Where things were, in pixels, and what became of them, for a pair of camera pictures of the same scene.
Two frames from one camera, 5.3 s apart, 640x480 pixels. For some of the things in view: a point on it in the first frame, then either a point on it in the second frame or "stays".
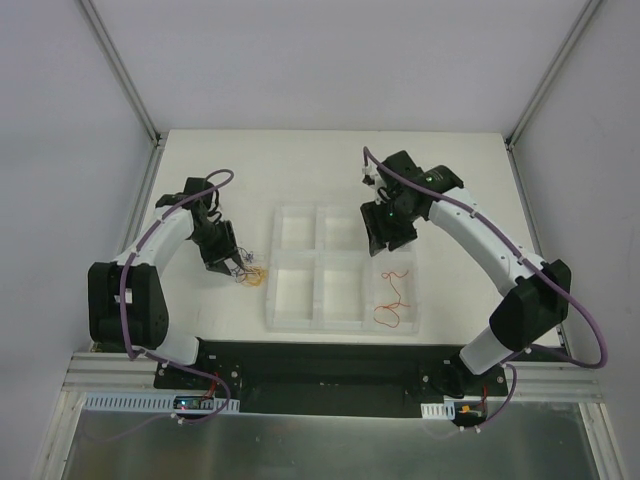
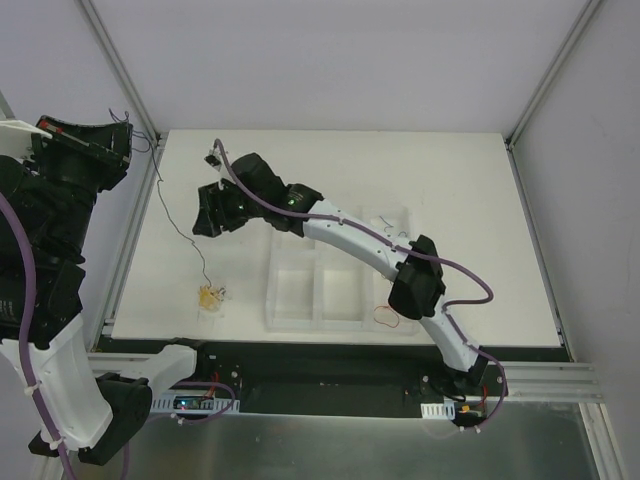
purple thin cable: x=249 y=255 -> x=163 y=189
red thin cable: x=388 y=325 stays
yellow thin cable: x=256 y=276 -> x=207 y=299
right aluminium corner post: x=543 y=86 stays
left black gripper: x=223 y=255 -> x=84 y=145
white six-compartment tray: x=322 y=277 stays
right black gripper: x=388 y=230 -> x=220 y=203
